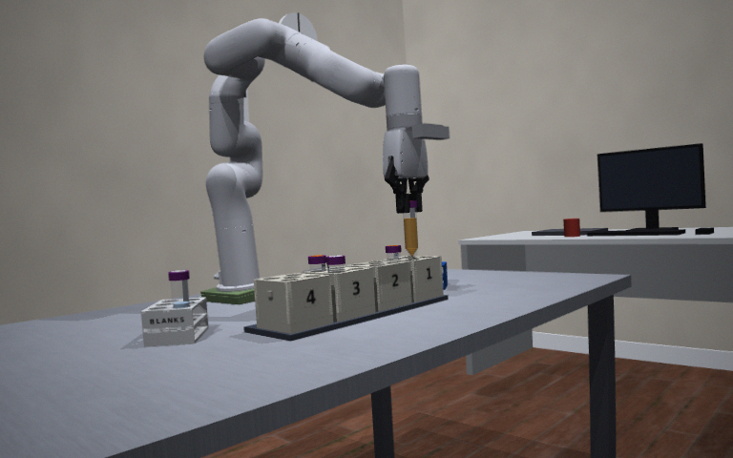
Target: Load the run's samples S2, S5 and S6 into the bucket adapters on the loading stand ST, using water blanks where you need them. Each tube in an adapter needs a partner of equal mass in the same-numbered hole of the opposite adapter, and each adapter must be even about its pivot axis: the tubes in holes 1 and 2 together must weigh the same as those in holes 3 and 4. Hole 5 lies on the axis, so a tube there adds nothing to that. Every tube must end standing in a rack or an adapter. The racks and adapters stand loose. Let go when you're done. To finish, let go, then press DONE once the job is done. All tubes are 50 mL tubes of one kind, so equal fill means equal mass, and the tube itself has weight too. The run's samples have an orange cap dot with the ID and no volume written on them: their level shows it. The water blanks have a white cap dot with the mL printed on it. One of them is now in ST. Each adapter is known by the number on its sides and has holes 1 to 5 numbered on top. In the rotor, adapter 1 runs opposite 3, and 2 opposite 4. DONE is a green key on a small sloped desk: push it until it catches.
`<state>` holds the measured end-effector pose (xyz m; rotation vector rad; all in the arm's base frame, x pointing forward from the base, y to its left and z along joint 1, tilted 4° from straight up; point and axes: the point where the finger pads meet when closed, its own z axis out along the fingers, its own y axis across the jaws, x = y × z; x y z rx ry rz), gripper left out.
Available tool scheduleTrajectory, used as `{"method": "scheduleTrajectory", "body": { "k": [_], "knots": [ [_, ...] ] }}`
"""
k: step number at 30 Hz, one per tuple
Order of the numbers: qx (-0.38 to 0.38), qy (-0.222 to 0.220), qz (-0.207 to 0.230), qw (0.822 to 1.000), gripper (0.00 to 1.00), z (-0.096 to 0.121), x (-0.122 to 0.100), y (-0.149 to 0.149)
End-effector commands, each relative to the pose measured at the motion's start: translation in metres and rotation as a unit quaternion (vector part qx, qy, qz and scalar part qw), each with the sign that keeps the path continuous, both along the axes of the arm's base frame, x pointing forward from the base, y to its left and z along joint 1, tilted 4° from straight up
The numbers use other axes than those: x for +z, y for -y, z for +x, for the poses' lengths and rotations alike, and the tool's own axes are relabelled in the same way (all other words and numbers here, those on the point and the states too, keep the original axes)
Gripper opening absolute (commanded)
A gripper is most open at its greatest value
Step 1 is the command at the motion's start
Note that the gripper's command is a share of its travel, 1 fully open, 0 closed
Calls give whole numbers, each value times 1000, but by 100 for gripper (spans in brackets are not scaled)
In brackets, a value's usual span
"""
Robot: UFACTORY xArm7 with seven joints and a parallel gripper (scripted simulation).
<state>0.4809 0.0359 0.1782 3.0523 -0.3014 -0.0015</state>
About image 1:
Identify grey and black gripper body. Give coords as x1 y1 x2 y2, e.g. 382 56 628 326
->
383 127 428 179

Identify blue tube rack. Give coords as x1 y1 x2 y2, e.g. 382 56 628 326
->
442 261 448 290

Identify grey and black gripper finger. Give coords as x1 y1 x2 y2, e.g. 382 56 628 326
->
408 176 429 212
385 156 410 214

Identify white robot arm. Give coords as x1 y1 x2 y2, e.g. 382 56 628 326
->
204 18 450 292

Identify white tube rack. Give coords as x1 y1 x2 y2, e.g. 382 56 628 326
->
141 297 209 346

